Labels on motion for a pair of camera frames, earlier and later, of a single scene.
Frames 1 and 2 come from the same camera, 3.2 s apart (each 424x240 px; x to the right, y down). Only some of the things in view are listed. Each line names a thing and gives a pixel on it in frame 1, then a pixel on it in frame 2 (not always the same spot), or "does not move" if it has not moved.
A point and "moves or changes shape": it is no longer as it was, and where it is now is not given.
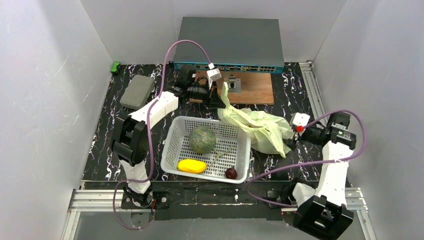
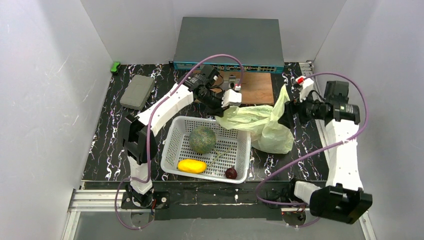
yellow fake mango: (192, 166) does not move
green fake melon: (202, 139) does not move
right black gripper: (294, 138) -> (291, 112)
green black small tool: (114, 67) does not move
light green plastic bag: (269, 132) moves or changes shape
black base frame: (249, 201) does not move
